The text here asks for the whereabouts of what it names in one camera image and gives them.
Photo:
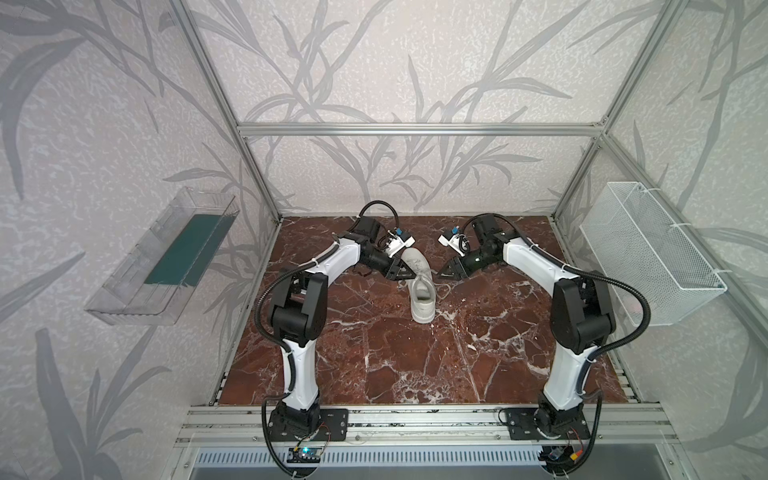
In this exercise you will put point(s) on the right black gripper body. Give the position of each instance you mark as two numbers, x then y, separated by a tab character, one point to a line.
460	262

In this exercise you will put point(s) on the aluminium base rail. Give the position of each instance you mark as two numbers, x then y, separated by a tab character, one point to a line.
421	425

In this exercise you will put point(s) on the clear plastic wall bin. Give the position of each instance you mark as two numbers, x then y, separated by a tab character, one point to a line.
155	281

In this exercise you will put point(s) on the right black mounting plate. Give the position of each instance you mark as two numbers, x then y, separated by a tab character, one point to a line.
522	423

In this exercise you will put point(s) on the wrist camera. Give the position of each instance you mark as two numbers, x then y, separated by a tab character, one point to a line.
455	239
396	241

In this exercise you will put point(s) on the aluminium frame crossbar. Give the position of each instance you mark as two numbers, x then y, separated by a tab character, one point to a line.
418	129

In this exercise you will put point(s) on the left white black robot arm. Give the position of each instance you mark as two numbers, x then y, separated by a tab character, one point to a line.
292	312

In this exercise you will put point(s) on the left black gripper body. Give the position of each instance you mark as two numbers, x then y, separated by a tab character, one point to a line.
387	260

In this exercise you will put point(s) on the white wire mesh basket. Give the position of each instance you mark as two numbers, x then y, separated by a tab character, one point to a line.
635	240

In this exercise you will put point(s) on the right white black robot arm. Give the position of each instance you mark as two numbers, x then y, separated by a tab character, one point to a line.
581	316

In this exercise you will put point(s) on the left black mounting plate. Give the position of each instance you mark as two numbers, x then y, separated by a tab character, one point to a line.
327	425

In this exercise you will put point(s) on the left electronics board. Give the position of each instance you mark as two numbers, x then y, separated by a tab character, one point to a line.
304	455

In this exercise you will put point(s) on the pink object in basket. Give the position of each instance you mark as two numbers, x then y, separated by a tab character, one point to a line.
632	305

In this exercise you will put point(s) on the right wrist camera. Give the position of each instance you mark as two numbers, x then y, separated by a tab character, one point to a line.
455	239

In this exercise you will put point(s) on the white sneaker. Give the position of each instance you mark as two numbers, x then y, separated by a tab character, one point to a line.
422	312

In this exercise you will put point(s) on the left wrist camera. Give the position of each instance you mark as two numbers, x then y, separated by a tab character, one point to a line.
396	241

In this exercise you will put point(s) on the black mounting plate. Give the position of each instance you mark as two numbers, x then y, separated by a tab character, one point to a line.
522	423
327	425

